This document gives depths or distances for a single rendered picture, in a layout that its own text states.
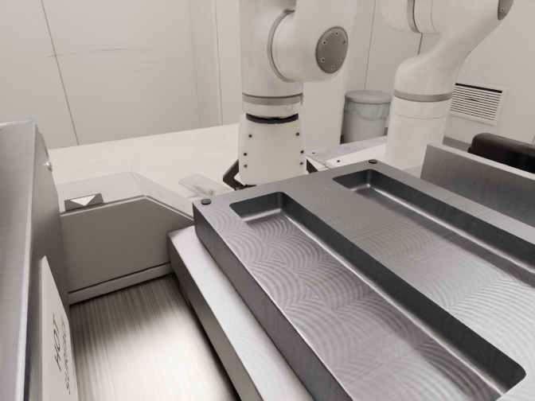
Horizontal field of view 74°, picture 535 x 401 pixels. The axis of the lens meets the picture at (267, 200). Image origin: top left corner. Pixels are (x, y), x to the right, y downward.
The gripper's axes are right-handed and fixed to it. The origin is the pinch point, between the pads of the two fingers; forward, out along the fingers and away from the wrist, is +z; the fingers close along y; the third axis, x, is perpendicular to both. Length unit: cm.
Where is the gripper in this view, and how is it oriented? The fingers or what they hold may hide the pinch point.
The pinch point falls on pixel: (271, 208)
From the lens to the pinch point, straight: 58.0
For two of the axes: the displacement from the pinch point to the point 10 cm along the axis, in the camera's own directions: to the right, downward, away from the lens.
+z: 0.0, 8.9, 4.6
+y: -9.9, 0.6, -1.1
